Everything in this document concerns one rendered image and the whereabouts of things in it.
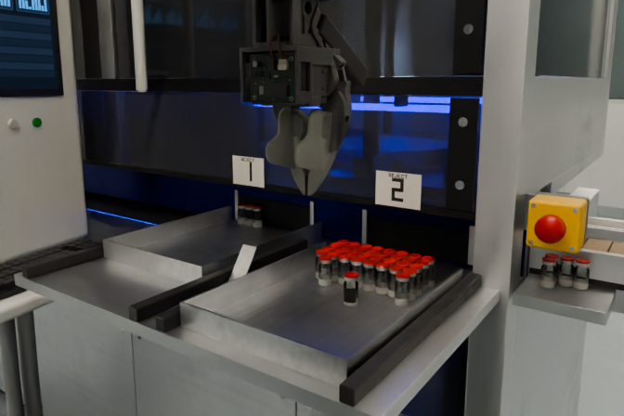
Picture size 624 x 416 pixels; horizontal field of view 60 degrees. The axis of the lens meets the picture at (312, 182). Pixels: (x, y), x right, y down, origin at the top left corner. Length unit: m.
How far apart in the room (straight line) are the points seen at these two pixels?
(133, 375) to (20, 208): 0.56
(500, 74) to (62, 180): 1.05
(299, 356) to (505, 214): 0.41
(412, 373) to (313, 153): 0.27
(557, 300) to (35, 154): 1.13
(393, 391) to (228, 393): 0.79
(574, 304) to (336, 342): 0.38
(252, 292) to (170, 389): 0.72
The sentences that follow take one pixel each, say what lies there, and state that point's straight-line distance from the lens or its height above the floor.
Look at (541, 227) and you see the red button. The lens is 0.83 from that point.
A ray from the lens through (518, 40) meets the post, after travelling 0.85.
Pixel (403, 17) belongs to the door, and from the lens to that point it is 0.93.
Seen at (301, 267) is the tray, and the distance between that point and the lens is 0.94.
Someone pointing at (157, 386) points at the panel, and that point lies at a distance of 1.56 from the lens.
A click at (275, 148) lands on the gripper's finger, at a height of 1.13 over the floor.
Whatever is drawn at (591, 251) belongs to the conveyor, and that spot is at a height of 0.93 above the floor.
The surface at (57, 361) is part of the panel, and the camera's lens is 1.96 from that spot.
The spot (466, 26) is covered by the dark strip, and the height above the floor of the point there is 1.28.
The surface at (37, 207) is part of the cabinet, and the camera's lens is 1.42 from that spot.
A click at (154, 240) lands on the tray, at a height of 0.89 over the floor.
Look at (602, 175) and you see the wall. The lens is 5.52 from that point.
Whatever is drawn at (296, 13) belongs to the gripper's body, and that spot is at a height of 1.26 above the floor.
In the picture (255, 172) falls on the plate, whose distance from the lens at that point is 1.10.
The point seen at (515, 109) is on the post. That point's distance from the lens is 0.85.
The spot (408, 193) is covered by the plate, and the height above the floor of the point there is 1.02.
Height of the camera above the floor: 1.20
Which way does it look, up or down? 10 degrees down
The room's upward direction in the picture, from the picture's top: straight up
